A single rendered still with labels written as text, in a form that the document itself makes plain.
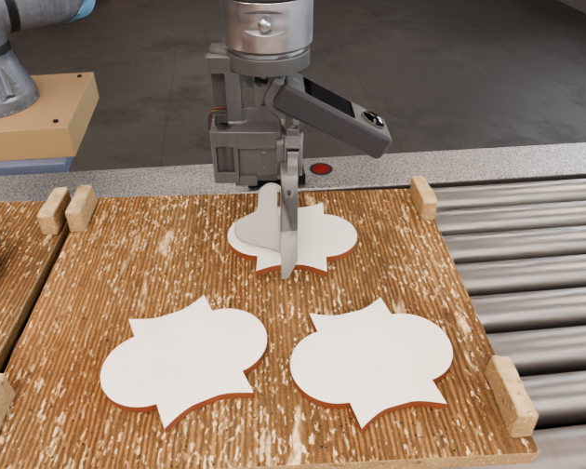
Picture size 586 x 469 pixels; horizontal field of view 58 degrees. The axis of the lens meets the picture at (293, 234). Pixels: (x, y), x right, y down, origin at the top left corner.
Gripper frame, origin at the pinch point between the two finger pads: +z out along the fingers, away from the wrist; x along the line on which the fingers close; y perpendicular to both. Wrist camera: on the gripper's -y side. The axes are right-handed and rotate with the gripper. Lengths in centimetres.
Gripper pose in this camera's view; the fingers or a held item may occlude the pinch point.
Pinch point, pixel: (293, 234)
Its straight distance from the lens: 56.5
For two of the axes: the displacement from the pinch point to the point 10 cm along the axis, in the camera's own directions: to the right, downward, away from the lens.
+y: -10.0, -0.1, 0.1
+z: 0.0, 7.9, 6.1
